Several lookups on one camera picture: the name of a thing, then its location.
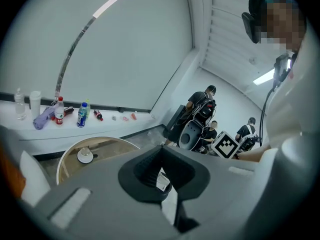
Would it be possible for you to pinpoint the person's right forearm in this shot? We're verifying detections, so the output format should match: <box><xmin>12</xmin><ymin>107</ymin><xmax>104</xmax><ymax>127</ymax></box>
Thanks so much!
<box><xmin>236</xmin><ymin>143</ymin><xmax>272</xmax><ymax>163</ymax></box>

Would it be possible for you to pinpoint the white armchair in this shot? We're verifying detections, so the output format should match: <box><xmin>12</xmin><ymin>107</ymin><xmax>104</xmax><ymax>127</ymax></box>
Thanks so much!
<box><xmin>19</xmin><ymin>150</ymin><xmax>52</xmax><ymax>206</ymax></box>

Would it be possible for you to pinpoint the blue-label bottle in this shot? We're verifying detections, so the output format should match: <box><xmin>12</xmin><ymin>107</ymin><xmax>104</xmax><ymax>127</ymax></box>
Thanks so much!
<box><xmin>76</xmin><ymin>102</ymin><xmax>88</xmax><ymax>128</ymax></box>

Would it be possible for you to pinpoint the black backpack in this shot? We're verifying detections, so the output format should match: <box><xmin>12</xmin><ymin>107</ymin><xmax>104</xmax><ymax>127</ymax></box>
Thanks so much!
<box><xmin>192</xmin><ymin>98</ymin><xmax>217</xmax><ymax>121</ymax></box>

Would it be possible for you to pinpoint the black cable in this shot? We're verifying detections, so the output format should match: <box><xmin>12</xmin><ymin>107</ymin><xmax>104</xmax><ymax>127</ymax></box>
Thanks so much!
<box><xmin>258</xmin><ymin>82</ymin><xmax>278</xmax><ymax>147</ymax></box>

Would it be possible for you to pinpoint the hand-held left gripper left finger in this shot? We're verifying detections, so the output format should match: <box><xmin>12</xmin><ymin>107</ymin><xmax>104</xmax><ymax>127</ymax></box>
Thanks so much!
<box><xmin>37</xmin><ymin>145</ymin><xmax>180</xmax><ymax>240</ymax></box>

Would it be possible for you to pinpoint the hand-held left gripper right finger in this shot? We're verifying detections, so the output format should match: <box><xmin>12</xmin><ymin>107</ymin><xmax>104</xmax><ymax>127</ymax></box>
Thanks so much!
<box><xmin>162</xmin><ymin>145</ymin><xmax>266</xmax><ymax>240</ymax></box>

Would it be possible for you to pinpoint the clear plastic bottle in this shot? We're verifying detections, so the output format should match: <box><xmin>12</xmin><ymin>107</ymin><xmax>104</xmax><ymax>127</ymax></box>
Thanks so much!
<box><xmin>14</xmin><ymin>87</ymin><xmax>27</xmax><ymax>121</ymax></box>

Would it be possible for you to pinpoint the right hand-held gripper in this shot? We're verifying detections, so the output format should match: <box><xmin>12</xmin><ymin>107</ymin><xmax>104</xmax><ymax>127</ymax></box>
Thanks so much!
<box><xmin>211</xmin><ymin>130</ymin><xmax>242</xmax><ymax>160</ymax></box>

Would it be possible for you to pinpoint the white pink-print shirt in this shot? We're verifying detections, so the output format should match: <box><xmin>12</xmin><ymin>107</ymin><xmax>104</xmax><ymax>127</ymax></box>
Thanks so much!
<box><xmin>259</xmin><ymin>21</ymin><xmax>320</xmax><ymax>165</ymax></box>

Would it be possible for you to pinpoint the round wooden side table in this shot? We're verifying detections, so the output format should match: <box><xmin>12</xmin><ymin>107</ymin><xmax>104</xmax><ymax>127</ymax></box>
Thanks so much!
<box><xmin>56</xmin><ymin>136</ymin><xmax>141</xmax><ymax>186</ymax></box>

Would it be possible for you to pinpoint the metal blind bar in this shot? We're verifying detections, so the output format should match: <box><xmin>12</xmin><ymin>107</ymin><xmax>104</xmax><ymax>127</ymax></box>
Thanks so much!
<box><xmin>53</xmin><ymin>0</ymin><xmax>148</xmax><ymax>105</ymax></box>

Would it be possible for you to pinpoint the long ceiling light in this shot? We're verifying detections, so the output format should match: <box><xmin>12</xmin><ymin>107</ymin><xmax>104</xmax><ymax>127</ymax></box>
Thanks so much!
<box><xmin>252</xmin><ymin>68</ymin><xmax>276</xmax><ymax>86</ymax></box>

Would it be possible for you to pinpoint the white window ledge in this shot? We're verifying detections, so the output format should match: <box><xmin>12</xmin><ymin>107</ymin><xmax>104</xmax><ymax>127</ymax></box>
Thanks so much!
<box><xmin>0</xmin><ymin>100</ymin><xmax>166</xmax><ymax>157</ymax></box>

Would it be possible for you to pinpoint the red-label bottle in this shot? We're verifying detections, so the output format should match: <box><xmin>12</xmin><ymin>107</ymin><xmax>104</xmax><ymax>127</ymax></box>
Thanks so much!
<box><xmin>54</xmin><ymin>96</ymin><xmax>65</xmax><ymax>127</ymax></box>

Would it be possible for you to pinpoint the green-cap bottle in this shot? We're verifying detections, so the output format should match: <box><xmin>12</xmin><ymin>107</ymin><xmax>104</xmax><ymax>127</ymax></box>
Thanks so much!
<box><xmin>84</xmin><ymin>98</ymin><xmax>91</xmax><ymax>120</ymax></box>

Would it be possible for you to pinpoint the black shell chair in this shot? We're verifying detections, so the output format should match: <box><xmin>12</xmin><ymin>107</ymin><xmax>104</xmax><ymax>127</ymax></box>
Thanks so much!
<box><xmin>176</xmin><ymin>120</ymin><xmax>208</xmax><ymax>151</ymax></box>

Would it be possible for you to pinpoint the white cup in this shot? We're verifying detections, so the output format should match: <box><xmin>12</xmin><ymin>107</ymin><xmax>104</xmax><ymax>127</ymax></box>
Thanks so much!
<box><xmin>76</xmin><ymin>147</ymin><xmax>98</xmax><ymax>164</ymax></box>

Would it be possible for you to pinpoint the black chest device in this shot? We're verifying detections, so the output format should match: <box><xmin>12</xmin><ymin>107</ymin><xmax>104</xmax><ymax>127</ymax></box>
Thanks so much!
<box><xmin>272</xmin><ymin>53</ymin><xmax>293</xmax><ymax>84</ymax></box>

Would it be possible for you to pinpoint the orange cushion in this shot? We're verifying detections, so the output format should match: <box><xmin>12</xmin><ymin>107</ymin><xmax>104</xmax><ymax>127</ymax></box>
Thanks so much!
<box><xmin>0</xmin><ymin>143</ymin><xmax>27</xmax><ymax>200</ymax></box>

